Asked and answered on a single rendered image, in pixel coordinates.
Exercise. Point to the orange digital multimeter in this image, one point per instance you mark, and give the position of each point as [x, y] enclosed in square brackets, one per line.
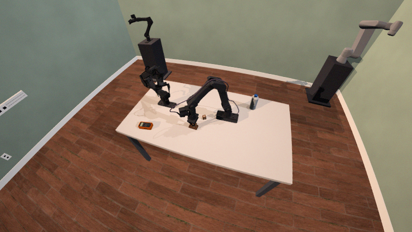
[145, 125]

